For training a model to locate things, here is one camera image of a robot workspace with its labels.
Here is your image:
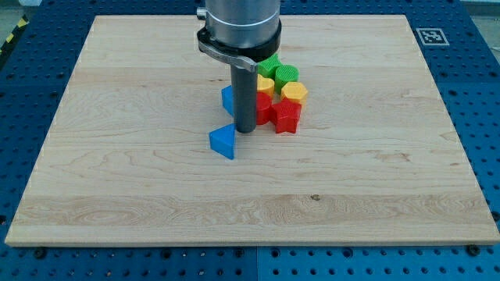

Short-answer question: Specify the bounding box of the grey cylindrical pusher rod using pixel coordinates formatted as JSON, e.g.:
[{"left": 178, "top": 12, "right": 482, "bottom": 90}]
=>
[{"left": 230, "top": 66, "right": 257, "bottom": 133}]

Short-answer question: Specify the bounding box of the blue triangle block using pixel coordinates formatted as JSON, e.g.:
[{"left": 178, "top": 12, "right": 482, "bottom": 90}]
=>
[{"left": 209, "top": 123, "right": 235, "bottom": 159}]

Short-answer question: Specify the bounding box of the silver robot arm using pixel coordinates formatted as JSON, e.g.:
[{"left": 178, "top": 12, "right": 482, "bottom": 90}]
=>
[{"left": 197, "top": 0, "right": 282, "bottom": 133}]

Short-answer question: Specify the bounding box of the blue cube block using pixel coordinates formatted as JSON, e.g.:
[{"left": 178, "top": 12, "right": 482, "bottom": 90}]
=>
[{"left": 221, "top": 85, "right": 234, "bottom": 116}]

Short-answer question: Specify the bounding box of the yellow heart block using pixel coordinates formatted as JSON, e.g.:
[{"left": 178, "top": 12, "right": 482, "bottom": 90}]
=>
[{"left": 257, "top": 74, "right": 275, "bottom": 98}]

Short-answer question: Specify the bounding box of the red cylinder block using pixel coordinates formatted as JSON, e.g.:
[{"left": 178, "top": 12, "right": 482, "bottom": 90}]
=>
[{"left": 256, "top": 92, "right": 272, "bottom": 125}]

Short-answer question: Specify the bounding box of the green star block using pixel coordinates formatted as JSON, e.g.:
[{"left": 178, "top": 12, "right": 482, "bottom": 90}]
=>
[{"left": 258, "top": 53, "right": 282, "bottom": 79}]

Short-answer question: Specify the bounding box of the green cylinder block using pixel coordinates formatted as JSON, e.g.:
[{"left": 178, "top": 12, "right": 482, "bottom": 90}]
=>
[{"left": 274, "top": 65, "right": 299, "bottom": 94}]

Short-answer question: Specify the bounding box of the yellow hexagon block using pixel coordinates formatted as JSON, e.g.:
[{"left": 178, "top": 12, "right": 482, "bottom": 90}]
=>
[{"left": 280, "top": 82, "right": 309, "bottom": 105}]

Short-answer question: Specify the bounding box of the red star block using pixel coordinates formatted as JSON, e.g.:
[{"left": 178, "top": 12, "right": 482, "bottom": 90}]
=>
[{"left": 270, "top": 98, "right": 302, "bottom": 133}]

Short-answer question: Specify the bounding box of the wooden board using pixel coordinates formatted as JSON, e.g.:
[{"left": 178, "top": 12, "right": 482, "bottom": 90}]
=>
[{"left": 5, "top": 15, "right": 499, "bottom": 247}]

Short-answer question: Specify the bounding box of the white fiducial marker tag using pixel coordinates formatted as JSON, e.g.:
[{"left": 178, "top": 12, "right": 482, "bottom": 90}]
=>
[{"left": 416, "top": 27, "right": 449, "bottom": 46}]

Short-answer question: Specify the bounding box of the black yellow hazard tape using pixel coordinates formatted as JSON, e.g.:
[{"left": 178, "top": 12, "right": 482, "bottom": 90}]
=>
[{"left": 1, "top": 14, "right": 30, "bottom": 59}]

